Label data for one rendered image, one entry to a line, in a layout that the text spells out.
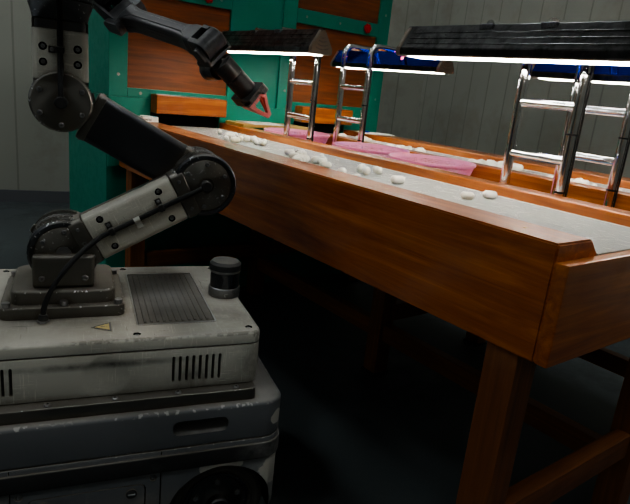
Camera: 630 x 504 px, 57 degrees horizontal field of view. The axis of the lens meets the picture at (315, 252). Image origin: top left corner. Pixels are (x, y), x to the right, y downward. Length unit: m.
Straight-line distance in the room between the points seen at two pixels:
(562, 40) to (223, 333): 0.85
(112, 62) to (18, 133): 2.13
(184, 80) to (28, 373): 1.59
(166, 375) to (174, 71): 1.54
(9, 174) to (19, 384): 3.37
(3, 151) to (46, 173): 0.29
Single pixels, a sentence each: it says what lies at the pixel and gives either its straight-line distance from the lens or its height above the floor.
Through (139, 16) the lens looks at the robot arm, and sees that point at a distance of 1.77.
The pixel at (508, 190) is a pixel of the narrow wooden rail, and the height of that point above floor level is 0.76.
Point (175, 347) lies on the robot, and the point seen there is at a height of 0.45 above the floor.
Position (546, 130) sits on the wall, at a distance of 3.90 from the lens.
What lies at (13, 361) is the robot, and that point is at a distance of 1.12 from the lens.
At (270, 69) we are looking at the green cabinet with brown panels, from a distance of 2.65.
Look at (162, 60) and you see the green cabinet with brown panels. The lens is 2.42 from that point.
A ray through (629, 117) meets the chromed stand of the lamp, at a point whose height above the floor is 0.95.
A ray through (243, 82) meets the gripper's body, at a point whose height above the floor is 0.94.
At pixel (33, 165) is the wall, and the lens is 4.41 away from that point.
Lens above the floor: 0.94
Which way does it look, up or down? 16 degrees down
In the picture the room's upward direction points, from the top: 6 degrees clockwise
